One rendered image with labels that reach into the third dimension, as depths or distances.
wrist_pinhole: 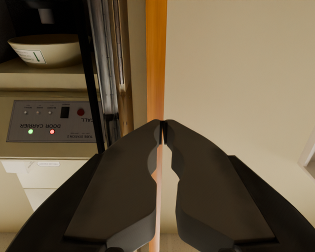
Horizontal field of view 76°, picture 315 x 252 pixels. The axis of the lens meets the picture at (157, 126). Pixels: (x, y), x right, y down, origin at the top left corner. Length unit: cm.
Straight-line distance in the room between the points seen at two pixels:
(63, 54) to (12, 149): 22
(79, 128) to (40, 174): 27
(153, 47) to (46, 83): 26
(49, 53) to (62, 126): 16
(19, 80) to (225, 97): 77
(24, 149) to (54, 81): 15
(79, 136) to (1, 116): 16
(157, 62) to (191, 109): 64
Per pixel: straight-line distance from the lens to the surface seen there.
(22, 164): 53
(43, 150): 45
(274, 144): 121
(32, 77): 50
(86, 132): 42
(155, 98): 35
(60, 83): 48
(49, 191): 70
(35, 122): 47
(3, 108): 51
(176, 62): 87
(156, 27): 32
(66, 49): 50
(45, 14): 56
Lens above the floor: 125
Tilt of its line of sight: 31 degrees up
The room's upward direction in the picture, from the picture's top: 179 degrees counter-clockwise
